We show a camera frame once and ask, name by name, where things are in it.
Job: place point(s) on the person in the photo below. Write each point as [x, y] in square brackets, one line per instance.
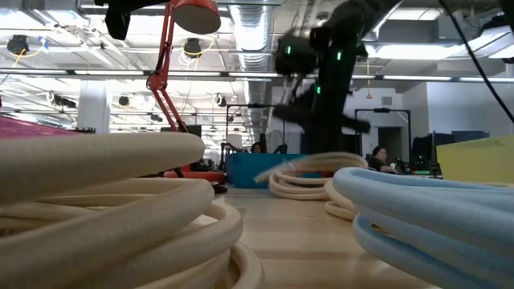
[379, 156]
[257, 147]

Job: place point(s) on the black ceiling device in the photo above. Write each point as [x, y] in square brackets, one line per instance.
[192, 47]
[18, 44]

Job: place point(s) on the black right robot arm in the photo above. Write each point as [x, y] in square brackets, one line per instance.
[337, 72]

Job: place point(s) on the white pillar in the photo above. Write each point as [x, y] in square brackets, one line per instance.
[92, 108]

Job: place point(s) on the bright ceiling light panel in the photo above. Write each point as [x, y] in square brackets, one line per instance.
[401, 51]

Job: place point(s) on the silver ribbed ventilation duct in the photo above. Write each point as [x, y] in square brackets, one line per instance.
[251, 32]

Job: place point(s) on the ceiling light strip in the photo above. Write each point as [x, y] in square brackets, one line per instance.
[417, 78]
[363, 76]
[253, 75]

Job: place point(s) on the red translucent plastic bin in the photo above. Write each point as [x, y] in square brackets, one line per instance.
[24, 128]

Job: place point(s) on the black metal frame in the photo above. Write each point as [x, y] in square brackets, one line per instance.
[381, 110]
[257, 106]

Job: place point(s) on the yellow translucent plastic bin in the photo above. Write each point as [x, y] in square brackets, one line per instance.
[478, 160]

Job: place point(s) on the black background robot arm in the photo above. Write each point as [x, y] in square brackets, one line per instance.
[280, 149]

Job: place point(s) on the white table lamp shade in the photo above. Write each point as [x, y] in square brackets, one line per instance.
[235, 141]

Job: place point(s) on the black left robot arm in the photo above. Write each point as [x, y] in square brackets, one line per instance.
[118, 22]

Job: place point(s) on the blue plastic bin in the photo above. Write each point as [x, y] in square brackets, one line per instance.
[245, 170]

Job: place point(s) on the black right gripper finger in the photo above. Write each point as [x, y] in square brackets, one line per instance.
[333, 144]
[318, 144]

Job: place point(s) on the red desk lamp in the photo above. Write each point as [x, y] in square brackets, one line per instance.
[197, 16]

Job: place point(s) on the yellow hanging pendant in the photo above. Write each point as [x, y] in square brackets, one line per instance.
[368, 95]

